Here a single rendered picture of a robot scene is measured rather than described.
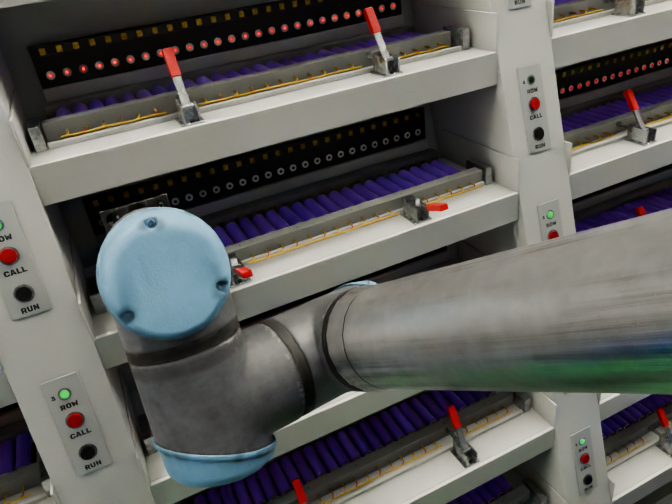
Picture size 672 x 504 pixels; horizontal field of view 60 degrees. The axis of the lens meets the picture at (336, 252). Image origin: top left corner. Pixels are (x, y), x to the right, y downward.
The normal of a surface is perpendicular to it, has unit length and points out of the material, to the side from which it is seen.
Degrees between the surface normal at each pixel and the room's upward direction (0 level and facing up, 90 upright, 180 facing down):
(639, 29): 105
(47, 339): 90
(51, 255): 90
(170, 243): 82
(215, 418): 85
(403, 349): 85
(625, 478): 15
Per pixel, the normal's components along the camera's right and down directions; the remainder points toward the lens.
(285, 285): 0.43, 0.40
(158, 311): 0.33, 0.00
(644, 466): -0.12, -0.86
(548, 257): -0.72, -0.64
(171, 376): -0.03, 0.19
